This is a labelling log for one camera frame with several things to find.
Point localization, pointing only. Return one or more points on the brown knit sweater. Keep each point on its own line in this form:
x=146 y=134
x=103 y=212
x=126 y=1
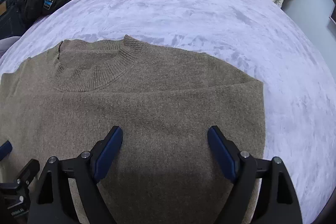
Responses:
x=61 y=102

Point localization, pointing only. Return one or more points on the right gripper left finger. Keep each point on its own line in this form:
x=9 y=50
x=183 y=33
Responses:
x=52 y=201

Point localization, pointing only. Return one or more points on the lavender fuzzy bed blanket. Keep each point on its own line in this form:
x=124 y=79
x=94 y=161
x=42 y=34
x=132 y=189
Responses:
x=256 y=36

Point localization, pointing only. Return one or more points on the dark blue jeans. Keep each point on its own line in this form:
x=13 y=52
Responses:
x=11 y=23

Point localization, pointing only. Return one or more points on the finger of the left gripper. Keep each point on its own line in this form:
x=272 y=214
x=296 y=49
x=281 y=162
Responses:
x=5 y=149

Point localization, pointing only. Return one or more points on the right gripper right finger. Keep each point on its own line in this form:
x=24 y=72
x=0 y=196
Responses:
x=277 y=201

